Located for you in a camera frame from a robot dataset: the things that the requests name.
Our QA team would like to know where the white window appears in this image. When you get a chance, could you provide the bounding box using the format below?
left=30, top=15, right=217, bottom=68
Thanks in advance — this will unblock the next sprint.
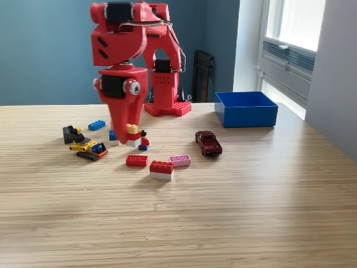
left=258, top=0, right=327, bottom=114

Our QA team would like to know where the grey window vent grille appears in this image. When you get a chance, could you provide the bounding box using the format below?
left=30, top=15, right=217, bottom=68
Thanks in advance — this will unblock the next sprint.
left=262, top=39, right=316, bottom=74

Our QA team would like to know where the dark red toy car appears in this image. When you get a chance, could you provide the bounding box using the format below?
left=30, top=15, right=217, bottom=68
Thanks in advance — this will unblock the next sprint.
left=195, top=130, right=223, bottom=157

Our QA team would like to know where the large red white brick stack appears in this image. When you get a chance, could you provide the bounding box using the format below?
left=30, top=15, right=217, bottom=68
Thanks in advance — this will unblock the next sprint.
left=149, top=160, right=175, bottom=181

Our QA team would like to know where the toy figure red shirt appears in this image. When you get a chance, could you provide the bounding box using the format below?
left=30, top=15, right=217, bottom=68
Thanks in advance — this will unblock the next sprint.
left=138, top=130, right=152, bottom=151

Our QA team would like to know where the yellow red white brick stack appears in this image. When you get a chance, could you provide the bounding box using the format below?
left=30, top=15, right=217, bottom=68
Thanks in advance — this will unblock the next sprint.
left=125, top=123, right=142, bottom=148

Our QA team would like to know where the pink flat brick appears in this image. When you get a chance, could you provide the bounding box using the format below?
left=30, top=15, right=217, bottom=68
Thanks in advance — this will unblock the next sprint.
left=168, top=154, right=192, bottom=168

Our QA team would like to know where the blue plastic bin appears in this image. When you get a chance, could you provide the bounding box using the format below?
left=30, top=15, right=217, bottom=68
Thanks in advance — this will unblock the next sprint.
left=214, top=91, right=279, bottom=128

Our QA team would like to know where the dark grey brick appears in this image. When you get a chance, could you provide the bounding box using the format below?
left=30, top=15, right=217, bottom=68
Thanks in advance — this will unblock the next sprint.
left=62, top=126, right=74, bottom=145

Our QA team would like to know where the black folded chair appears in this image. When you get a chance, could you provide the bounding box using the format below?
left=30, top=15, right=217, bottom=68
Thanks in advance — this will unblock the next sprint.
left=191, top=49, right=216, bottom=103

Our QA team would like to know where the yellow toy digger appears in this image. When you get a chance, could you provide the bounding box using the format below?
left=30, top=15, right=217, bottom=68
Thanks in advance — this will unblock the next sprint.
left=66, top=125, right=109, bottom=162

